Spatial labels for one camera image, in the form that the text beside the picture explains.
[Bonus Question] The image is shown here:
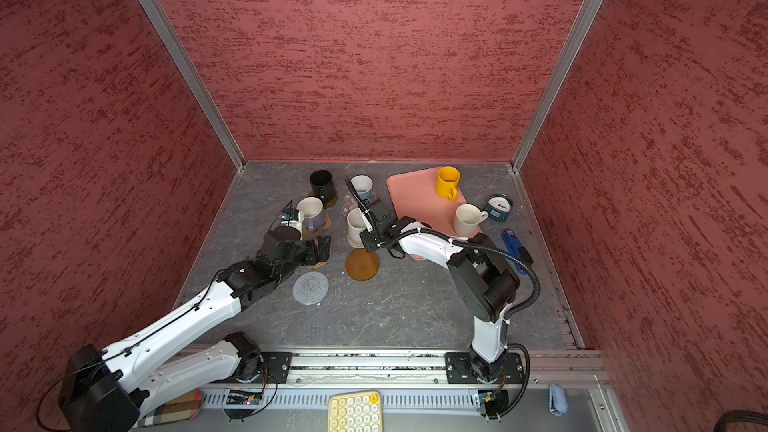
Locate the pink tray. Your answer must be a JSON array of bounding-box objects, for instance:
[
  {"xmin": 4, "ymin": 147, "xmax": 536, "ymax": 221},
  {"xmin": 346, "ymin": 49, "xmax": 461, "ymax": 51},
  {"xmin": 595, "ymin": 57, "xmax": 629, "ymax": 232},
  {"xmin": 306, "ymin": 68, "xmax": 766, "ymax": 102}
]
[{"xmin": 386, "ymin": 167, "xmax": 467, "ymax": 236}]

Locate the paw print cork coaster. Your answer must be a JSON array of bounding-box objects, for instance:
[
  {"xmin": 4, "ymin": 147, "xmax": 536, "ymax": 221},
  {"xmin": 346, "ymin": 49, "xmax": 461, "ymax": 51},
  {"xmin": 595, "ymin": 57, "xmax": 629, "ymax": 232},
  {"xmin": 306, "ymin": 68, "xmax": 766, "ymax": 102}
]
[{"xmin": 301, "ymin": 212, "xmax": 332, "ymax": 240}]

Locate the blue stapler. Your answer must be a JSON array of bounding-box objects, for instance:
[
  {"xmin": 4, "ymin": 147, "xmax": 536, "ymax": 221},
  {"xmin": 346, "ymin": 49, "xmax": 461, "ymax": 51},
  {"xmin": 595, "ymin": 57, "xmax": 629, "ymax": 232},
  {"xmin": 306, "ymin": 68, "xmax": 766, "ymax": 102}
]
[{"xmin": 501, "ymin": 228, "xmax": 533, "ymax": 276}]

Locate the yellow mug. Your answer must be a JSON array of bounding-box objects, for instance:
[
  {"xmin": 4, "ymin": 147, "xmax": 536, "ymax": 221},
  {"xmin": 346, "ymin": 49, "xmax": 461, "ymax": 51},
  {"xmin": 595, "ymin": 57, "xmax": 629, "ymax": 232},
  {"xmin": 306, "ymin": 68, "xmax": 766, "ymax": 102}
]
[{"xmin": 435, "ymin": 167, "xmax": 461, "ymax": 201}]

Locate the black mug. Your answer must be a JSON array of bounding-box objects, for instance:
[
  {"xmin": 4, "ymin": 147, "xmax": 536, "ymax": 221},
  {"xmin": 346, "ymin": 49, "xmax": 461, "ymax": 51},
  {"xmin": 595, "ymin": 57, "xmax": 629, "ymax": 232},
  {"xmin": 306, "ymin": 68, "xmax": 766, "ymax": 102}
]
[{"xmin": 309, "ymin": 170, "xmax": 337, "ymax": 197}]

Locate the white mug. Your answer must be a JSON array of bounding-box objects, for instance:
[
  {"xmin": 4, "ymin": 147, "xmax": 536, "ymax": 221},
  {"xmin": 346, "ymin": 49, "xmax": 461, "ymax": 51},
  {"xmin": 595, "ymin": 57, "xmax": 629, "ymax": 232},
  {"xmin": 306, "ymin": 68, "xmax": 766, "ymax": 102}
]
[
  {"xmin": 346, "ymin": 208, "xmax": 367, "ymax": 249},
  {"xmin": 453, "ymin": 203, "xmax": 489, "ymax": 238}
]

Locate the yellow keypad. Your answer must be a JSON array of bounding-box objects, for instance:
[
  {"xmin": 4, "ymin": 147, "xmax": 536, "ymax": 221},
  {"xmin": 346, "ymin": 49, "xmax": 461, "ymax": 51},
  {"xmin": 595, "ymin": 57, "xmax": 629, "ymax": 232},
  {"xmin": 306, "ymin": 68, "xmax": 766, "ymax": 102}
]
[{"xmin": 327, "ymin": 390, "xmax": 384, "ymax": 432}]

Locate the plaid glasses case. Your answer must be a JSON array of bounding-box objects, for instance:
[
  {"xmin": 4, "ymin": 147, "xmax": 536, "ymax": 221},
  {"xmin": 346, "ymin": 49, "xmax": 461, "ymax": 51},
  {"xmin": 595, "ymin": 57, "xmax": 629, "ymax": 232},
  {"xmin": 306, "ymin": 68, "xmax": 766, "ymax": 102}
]
[{"xmin": 134, "ymin": 389, "xmax": 204, "ymax": 428}]

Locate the black cable corner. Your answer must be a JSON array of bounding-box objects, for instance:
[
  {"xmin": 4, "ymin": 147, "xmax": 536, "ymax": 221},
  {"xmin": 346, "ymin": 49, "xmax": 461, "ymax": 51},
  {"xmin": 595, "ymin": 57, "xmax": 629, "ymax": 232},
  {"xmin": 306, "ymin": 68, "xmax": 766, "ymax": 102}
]
[{"xmin": 713, "ymin": 410, "xmax": 768, "ymax": 432}]

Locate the pink flower coaster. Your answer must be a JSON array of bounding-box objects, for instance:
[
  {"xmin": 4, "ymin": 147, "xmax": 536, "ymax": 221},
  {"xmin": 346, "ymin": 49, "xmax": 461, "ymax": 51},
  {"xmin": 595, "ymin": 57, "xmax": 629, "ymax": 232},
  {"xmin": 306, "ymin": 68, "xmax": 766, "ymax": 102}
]
[{"xmin": 342, "ymin": 202, "xmax": 358, "ymax": 217}]

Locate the blue mug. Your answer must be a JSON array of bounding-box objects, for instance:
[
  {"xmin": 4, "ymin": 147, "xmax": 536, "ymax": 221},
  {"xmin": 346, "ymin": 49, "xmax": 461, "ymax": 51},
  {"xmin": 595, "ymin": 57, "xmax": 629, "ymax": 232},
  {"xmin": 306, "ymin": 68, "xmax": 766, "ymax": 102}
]
[{"xmin": 351, "ymin": 175, "xmax": 374, "ymax": 202}]

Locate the grey round coaster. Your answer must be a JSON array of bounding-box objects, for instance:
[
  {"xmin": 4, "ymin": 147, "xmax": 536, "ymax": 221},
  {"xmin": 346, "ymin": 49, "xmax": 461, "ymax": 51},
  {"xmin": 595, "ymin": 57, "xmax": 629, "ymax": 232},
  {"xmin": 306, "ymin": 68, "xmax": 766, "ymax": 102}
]
[{"xmin": 292, "ymin": 272, "xmax": 329, "ymax": 306}]

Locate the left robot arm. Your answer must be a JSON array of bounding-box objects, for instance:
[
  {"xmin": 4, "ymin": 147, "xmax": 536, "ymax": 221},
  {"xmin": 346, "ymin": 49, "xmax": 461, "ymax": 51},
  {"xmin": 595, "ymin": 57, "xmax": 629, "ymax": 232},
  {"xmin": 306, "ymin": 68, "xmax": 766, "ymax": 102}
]
[{"xmin": 51, "ymin": 203, "xmax": 330, "ymax": 431}]

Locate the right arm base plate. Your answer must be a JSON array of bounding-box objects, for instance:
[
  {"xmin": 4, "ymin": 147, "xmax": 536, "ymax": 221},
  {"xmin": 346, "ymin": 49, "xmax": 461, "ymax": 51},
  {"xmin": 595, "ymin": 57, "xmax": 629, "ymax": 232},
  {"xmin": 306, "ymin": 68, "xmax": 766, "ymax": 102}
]
[{"xmin": 444, "ymin": 351, "xmax": 524, "ymax": 385}]

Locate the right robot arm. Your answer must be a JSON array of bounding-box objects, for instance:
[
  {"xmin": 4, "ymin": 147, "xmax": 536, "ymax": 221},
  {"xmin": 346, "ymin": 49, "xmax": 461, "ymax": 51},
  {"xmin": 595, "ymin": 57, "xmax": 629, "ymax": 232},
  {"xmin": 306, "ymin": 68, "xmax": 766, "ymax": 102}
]
[{"xmin": 344, "ymin": 177, "xmax": 541, "ymax": 383}]

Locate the white mug right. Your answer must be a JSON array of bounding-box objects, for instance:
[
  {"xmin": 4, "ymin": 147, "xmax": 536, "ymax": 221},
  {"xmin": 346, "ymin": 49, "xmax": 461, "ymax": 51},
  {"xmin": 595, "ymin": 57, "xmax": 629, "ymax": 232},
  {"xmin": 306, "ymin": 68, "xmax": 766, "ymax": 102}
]
[{"xmin": 453, "ymin": 203, "xmax": 489, "ymax": 238}]

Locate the purple mug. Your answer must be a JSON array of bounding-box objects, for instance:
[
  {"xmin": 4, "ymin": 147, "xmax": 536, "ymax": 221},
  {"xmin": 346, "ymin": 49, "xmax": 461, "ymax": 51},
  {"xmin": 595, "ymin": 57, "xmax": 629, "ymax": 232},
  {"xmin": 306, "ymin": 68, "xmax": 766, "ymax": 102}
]
[{"xmin": 297, "ymin": 197, "xmax": 326, "ymax": 233}]

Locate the dark glossy brown coaster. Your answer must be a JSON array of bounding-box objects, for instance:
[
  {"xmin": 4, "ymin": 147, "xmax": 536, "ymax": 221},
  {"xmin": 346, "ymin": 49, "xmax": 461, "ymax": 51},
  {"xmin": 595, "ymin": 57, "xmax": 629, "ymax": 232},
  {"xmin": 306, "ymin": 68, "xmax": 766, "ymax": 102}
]
[{"xmin": 309, "ymin": 192, "xmax": 339, "ymax": 209}]

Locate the white mug back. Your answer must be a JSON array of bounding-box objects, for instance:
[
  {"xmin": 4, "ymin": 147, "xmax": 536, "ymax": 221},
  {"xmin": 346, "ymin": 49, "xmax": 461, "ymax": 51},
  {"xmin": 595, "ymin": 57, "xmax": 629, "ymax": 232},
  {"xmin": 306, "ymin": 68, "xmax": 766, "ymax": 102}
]
[{"xmin": 346, "ymin": 208, "xmax": 367, "ymax": 249}]

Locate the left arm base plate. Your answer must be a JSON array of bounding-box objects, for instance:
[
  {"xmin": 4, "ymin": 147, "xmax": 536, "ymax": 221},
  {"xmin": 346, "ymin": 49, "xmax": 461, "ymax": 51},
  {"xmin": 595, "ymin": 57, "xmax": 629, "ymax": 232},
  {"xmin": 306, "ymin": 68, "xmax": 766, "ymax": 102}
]
[{"xmin": 233, "ymin": 352, "xmax": 293, "ymax": 384}]

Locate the brown wooden round coaster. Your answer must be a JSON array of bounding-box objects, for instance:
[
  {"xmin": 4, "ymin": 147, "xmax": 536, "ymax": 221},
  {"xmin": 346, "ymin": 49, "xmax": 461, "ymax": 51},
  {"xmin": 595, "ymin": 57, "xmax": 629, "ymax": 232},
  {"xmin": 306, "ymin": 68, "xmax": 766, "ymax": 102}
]
[{"xmin": 345, "ymin": 249, "xmax": 380, "ymax": 282}]

